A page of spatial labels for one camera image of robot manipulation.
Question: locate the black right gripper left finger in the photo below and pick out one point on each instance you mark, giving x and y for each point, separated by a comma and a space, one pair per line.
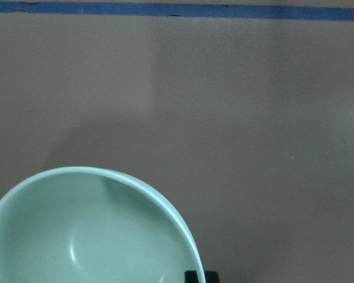
191, 277

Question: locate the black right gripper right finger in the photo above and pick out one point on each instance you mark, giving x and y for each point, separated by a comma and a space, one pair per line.
212, 277

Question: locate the light green bowl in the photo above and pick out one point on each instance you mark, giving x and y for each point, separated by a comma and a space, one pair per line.
85, 224

